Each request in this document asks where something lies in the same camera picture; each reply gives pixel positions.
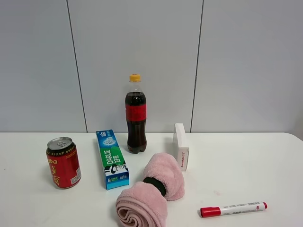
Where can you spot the pink towel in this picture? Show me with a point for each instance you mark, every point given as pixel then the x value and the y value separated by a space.
pixel 145 203

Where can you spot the cola bottle yellow cap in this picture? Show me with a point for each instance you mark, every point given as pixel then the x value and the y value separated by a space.
pixel 136 115

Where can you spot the white rectangular box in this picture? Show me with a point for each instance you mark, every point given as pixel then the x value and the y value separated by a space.
pixel 181 146

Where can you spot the green blue toothpaste box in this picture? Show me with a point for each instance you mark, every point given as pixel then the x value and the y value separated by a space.
pixel 115 169

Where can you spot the red herbal tea can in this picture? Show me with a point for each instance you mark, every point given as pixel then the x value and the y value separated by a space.
pixel 63 161

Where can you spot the red whiteboard marker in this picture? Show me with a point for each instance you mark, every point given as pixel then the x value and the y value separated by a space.
pixel 208 212

